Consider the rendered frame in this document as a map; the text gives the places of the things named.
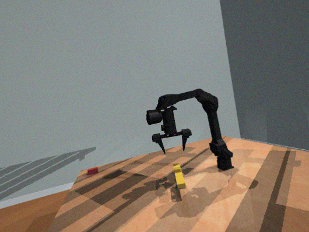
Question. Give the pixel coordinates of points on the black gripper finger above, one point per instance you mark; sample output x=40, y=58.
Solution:
x=184, y=139
x=161, y=145

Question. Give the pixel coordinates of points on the small red block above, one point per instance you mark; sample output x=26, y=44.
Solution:
x=93, y=170

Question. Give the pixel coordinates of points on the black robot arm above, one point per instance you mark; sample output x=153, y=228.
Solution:
x=210, y=104

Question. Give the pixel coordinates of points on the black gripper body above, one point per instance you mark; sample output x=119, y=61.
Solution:
x=170, y=131

